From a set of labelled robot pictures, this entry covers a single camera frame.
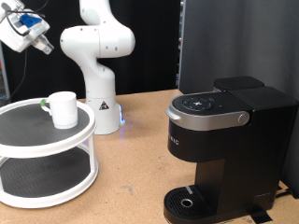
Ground black power cord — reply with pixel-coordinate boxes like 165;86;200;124
275;186;295;199

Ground white mug green-taped handle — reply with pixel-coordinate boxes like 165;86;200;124
40;91;78;130

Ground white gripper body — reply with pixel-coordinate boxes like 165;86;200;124
0;3;36;53

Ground metal rack frame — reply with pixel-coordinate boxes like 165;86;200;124
0;43;10;105

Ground black tape strip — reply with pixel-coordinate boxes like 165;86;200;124
249;206;274;224

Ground white two-tier turntable shelf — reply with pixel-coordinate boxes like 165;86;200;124
0;97;100;209

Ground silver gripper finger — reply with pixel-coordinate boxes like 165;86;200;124
37;35;55;56
32;39;45;52

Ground black Keurig coffee machine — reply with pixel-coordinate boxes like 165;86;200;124
163;76;299;224

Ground gray partition panel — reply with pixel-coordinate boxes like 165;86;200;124
178;0;299;197

